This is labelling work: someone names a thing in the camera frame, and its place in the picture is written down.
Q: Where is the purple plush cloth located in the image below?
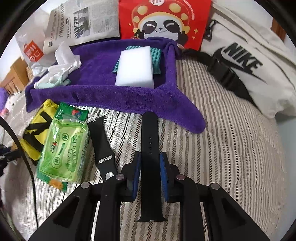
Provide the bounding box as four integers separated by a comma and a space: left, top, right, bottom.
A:
0, 88, 8, 112

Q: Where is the white plastic shopping bag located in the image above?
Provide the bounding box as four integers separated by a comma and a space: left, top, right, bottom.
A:
16, 32, 58, 72

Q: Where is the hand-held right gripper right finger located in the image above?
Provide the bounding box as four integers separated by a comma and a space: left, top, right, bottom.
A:
159, 152, 271, 241

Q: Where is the wooden door frame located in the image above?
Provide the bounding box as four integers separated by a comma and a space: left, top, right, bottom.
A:
270, 18, 287, 42

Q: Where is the white dotted cloth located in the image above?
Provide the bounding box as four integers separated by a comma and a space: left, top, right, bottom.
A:
5, 93, 26, 116

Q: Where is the black watch strap with holes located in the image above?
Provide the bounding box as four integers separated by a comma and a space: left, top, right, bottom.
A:
136, 112, 167, 223

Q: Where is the green tissue pack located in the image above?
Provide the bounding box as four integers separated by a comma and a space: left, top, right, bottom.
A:
37, 112, 90, 183

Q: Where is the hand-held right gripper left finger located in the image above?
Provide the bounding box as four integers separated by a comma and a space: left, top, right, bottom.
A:
28, 152, 142, 241

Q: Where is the yellow black pouch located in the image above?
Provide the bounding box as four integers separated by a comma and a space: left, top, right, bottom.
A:
20, 99, 59, 166

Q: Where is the red paper bag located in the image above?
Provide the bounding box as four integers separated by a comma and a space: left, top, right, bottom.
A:
118, 0, 212, 50

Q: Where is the black watch strap with pin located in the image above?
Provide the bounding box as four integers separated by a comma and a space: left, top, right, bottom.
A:
88, 116, 119, 181

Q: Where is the striped quilted mattress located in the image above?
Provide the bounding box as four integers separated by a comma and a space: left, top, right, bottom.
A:
5, 53, 287, 241

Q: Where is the teal striped cloth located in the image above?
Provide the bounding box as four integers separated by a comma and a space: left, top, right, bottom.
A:
112, 46, 162, 75

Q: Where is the white sponge block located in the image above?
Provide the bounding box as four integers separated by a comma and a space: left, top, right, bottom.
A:
115, 46, 156, 89

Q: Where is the purple towel tray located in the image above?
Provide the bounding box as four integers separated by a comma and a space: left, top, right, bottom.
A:
24, 38, 206, 133

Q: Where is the green packet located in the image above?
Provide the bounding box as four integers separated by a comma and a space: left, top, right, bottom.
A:
38, 102, 89, 192

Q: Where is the white cloth glove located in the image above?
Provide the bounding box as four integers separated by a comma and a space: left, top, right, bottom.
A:
33, 63, 73, 90

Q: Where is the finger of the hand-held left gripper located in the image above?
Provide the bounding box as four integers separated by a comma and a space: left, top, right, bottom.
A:
0, 144, 22, 169

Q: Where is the folded newspaper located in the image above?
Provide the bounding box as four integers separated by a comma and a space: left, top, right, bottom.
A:
43, 0, 121, 55

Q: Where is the black cable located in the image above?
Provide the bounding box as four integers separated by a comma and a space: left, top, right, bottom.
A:
0, 117, 37, 234

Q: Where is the beige waist bag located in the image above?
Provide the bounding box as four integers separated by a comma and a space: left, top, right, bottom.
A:
183, 0, 296, 120

